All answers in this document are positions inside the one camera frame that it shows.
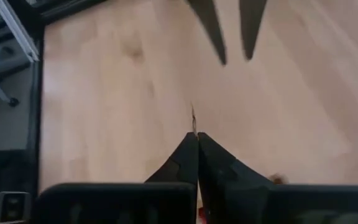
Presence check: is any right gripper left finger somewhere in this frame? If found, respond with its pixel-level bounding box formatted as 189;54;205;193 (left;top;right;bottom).
38;131;200;224

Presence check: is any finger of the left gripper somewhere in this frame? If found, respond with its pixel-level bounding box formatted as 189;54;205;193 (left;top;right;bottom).
239;0;269;62
186;0;228;67

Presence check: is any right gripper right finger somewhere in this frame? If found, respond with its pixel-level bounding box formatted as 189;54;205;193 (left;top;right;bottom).
198;131;358;224

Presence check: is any silver framed black box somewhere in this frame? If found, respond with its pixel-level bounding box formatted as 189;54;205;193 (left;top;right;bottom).
0;190;33;224

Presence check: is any silver bracket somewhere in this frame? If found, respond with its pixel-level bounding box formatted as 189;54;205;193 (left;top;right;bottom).
0;0;40;63

